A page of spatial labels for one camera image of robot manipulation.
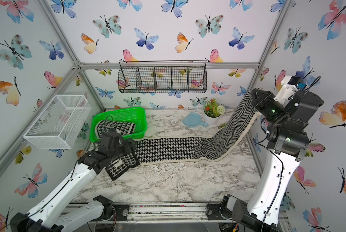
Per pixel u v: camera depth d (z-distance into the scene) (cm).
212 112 99
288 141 36
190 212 76
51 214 40
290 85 44
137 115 114
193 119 114
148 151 96
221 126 99
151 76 99
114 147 60
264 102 46
